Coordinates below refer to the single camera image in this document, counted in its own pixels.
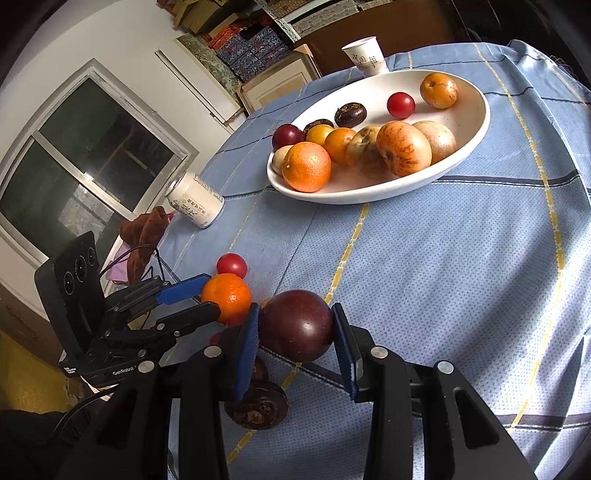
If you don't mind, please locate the red striped apple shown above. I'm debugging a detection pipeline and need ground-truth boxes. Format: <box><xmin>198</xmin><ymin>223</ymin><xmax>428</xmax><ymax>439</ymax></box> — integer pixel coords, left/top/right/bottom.
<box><xmin>376</xmin><ymin>121</ymin><xmax>433</xmax><ymax>178</ymax></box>

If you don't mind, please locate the blue striped tablecloth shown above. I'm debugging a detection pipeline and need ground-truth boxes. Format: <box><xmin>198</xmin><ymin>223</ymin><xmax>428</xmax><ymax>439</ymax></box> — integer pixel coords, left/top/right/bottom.
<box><xmin>157</xmin><ymin>39</ymin><xmax>591</xmax><ymax>480</ymax></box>

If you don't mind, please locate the dark sliding window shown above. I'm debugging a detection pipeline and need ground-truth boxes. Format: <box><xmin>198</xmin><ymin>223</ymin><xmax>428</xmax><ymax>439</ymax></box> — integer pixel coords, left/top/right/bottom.
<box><xmin>0</xmin><ymin>58</ymin><xmax>199</xmax><ymax>268</ymax></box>

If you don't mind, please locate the white oval bowl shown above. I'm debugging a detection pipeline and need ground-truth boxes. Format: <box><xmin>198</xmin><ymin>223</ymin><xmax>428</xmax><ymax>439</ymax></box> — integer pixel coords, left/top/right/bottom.
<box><xmin>266</xmin><ymin>69</ymin><xmax>491</xmax><ymax>205</ymax></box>

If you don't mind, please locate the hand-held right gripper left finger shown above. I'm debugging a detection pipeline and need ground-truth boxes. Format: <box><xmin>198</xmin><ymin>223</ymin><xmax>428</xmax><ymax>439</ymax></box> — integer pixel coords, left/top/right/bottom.
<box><xmin>58</xmin><ymin>302</ymin><xmax>263</xmax><ymax>480</ymax></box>

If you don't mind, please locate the pink cloth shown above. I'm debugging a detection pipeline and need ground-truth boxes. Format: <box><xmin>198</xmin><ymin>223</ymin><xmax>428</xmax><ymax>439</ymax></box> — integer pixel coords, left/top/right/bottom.
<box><xmin>104</xmin><ymin>249</ymin><xmax>134</xmax><ymax>282</ymax></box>

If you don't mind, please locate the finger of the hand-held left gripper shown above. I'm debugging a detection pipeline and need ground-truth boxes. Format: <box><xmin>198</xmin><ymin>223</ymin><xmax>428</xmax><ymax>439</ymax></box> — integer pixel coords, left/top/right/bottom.
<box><xmin>154</xmin><ymin>301</ymin><xmax>223</xmax><ymax>340</ymax></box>
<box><xmin>154</xmin><ymin>273</ymin><xmax>213</xmax><ymax>305</ymax></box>

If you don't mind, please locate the white paper cup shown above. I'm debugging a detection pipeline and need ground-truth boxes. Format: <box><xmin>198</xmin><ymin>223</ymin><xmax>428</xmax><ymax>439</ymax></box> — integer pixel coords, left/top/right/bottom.
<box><xmin>342</xmin><ymin>36</ymin><xmax>390</xmax><ymax>77</ymax></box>

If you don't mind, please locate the stack of blue patterned boxes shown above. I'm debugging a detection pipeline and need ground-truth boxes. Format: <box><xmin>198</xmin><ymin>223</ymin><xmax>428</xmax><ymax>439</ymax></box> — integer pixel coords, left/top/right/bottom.
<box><xmin>208</xmin><ymin>23</ymin><xmax>294</xmax><ymax>84</ymax></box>

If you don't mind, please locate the wooden chair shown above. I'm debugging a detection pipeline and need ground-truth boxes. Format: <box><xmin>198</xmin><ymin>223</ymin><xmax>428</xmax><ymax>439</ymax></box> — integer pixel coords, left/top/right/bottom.
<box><xmin>293</xmin><ymin>9</ymin><xmax>458</xmax><ymax>77</ymax></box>

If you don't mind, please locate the wooden picture frame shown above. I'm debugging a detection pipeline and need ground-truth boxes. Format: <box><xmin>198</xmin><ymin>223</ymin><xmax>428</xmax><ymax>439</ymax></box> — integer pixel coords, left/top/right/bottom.
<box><xmin>235</xmin><ymin>44</ymin><xmax>321</xmax><ymax>116</ymax></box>

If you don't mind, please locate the dark purple passion fruit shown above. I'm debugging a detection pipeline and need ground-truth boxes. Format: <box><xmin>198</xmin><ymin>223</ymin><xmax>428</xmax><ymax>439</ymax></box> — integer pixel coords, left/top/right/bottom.
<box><xmin>260</xmin><ymin>290</ymin><xmax>335</xmax><ymax>363</ymax></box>

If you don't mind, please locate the small round orange fruit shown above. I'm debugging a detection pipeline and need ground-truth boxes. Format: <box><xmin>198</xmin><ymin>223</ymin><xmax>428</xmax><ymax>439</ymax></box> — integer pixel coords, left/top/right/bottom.
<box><xmin>305</xmin><ymin>124</ymin><xmax>335</xmax><ymax>147</ymax></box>
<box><xmin>419</xmin><ymin>72</ymin><xmax>459</xmax><ymax>110</ymax></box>
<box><xmin>323</xmin><ymin>128</ymin><xmax>357</xmax><ymax>166</ymax></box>

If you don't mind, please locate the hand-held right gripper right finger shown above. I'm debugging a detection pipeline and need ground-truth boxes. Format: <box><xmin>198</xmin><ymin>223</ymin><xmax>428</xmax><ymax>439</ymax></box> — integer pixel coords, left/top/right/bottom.
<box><xmin>331</xmin><ymin>302</ymin><xmax>539</xmax><ymax>480</ymax></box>

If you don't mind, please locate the cream drink can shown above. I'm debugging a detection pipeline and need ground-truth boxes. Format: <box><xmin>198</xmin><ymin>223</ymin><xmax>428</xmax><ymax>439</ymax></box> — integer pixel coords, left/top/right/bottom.
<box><xmin>166</xmin><ymin>172</ymin><xmax>225</xmax><ymax>230</ymax></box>

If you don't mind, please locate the brown round pear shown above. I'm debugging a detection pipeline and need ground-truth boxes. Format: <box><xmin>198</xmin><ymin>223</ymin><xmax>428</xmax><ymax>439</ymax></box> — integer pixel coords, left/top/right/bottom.
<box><xmin>412</xmin><ymin>120</ymin><xmax>458</xmax><ymax>164</ymax></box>
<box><xmin>345</xmin><ymin>126</ymin><xmax>386</xmax><ymax>180</ymax></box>

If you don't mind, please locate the large orange mandarin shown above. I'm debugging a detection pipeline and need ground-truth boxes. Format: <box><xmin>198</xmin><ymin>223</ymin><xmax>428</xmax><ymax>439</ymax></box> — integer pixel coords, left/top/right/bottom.
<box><xmin>201</xmin><ymin>273</ymin><xmax>253</xmax><ymax>324</ymax></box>
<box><xmin>281</xmin><ymin>141</ymin><xmax>333</xmax><ymax>193</ymax></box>

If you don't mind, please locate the red brown cloth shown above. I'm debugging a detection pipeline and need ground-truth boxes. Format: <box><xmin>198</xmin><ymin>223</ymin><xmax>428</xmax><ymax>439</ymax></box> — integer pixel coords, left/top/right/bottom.
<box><xmin>117</xmin><ymin>206</ymin><xmax>174</xmax><ymax>284</ymax></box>

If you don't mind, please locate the red cherry tomato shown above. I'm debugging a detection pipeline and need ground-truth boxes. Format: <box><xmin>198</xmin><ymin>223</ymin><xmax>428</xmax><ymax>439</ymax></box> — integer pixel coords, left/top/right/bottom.
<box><xmin>386</xmin><ymin>92</ymin><xmax>416</xmax><ymax>118</ymax></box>
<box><xmin>216</xmin><ymin>253</ymin><xmax>247</xmax><ymax>280</ymax></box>

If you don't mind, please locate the dark cloth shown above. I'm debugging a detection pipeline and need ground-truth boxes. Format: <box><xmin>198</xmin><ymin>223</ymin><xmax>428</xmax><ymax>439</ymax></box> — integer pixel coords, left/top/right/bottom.
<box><xmin>0</xmin><ymin>408</ymin><xmax>93</xmax><ymax>480</ymax></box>

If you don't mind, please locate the metal shelf unit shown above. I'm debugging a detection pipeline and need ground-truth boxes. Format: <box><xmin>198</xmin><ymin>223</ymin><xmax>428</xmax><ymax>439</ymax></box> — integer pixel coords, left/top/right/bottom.
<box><xmin>249</xmin><ymin>0</ymin><xmax>384</xmax><ymax>38</ymax></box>

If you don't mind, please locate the black cable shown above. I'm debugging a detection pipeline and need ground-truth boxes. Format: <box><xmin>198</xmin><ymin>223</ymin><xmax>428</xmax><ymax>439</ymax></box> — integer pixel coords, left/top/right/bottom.
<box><xmin>99</xmin><ymin>244</ymin><xmax>176</xmax><ymax>287</ymax></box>

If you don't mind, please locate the pale yellow fruit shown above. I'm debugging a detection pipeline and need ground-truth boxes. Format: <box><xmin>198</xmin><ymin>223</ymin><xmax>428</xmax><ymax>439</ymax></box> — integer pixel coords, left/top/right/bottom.
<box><xmin>271</xmin><ymin>144</ymin><xmax>296</xmax><ymax>176</ymax></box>

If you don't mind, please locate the dark red plum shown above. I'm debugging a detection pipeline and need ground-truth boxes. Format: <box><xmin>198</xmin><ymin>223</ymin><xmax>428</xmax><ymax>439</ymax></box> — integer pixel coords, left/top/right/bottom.
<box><xmin>271</xmin><ymin>124</ymin><xmax>305</xmax><ymax>151</ymax></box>

